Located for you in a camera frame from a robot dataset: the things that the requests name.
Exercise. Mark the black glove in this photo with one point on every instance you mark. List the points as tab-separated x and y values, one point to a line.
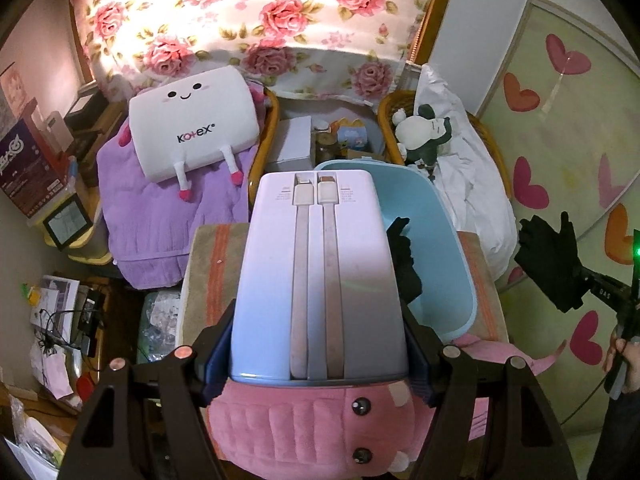
550	259
408	281

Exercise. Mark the right wicker chair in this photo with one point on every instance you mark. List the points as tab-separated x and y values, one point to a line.
404	100

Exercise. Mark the beige striped mat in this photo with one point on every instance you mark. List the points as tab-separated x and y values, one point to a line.
213	273

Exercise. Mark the wicker chair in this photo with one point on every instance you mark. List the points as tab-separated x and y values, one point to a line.
264	145
404	100

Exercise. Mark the left wicker chair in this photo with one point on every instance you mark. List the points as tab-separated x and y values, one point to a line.
264	145

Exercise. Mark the black picture frame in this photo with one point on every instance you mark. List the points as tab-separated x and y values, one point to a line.
68	222

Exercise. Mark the blue cartoon box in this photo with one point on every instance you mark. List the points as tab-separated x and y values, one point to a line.
352	134

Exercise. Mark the light blue plastic bin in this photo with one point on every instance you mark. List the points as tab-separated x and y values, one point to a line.
448	301

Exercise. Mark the purple towel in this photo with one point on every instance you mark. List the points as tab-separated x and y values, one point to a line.
150	228

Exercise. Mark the green white Snorlax plush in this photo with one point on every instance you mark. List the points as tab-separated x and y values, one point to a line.
421	137

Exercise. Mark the person right hand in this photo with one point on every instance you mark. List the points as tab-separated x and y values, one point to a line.
621	366

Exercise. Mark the white crumpled bedsheet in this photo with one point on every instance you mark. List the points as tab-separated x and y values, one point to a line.
467	179

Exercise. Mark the floral rose curtain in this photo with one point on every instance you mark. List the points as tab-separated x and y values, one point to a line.
349	50

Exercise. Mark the pink plush toy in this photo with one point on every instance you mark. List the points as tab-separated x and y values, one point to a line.
321	433

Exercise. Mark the purple cardboard box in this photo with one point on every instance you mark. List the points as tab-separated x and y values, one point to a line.
31	172

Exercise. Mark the white cardboard box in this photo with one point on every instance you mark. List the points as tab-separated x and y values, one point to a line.
291	148

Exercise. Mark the white Kotex plush pillow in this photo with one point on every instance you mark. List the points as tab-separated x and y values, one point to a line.
192	123

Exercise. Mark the dark glass jar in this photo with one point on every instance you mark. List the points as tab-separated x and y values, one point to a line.
325	141

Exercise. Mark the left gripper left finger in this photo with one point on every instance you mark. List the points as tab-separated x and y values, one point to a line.
145	421

